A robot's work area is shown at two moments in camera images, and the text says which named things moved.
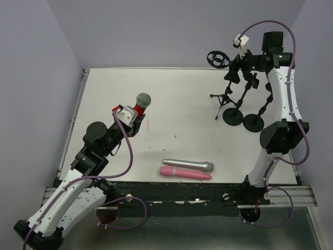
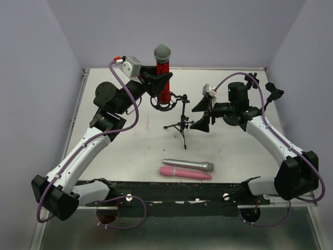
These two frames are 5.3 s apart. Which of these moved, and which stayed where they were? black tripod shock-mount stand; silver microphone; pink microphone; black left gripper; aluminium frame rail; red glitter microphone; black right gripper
Moved: black left gripper; red glitter microphone; black tripod shock-mount stand; black right gripper
Stayed: aluminium frame rail; pink microphone; silver microphone
